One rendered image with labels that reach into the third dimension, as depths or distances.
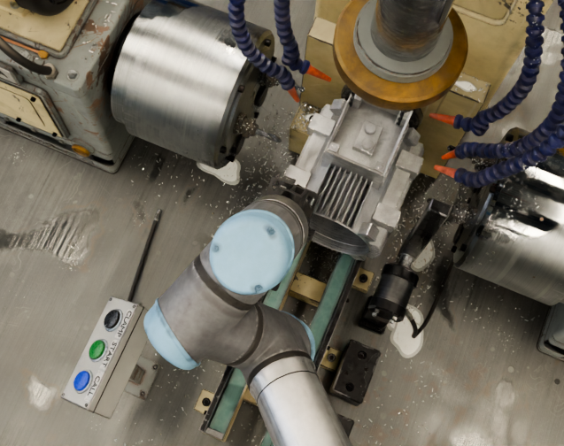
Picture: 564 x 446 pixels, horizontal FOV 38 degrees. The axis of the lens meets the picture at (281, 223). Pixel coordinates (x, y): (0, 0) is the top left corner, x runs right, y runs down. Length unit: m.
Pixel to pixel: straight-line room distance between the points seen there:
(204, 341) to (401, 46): 0.44
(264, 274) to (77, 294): 0.71
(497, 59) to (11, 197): 0.93
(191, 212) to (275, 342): 0.59
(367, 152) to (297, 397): 0.44
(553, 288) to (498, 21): 0.43
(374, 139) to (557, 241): 0.31
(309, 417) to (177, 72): 0.58
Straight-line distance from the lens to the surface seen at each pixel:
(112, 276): 1.55
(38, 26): 1.34
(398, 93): 1.08
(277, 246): 0.90
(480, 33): 1.38
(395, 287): 1.30
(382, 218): 1.29
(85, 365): 1.27
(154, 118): 1.32
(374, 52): 1.08
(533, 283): 1.31
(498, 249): 1.27
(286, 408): 0.99
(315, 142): 1.33
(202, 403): 1.48
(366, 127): 1.27
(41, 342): 1.56
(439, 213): 1.12
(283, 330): 1.05
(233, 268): 0.91
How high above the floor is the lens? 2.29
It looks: 73 degrees down
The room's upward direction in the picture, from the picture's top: 6 degrees clockwise
